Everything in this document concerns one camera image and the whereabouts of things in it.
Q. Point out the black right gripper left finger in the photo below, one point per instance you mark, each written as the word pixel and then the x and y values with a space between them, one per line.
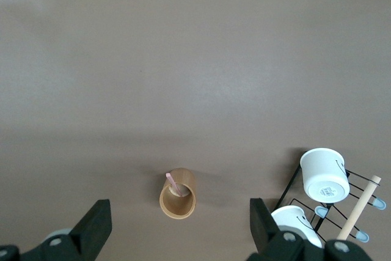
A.
pixel 91 230

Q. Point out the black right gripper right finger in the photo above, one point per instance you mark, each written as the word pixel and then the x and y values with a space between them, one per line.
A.
pixel 262 230

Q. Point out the pink chopstick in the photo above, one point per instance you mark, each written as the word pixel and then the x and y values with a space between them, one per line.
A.
pixel 172 181

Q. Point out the bamboo cylinder chopstick holder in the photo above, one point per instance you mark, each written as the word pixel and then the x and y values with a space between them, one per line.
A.
pixel 186 181

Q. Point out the wooden rod of cup rack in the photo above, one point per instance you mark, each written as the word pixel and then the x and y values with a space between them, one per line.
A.
pixel 360 204

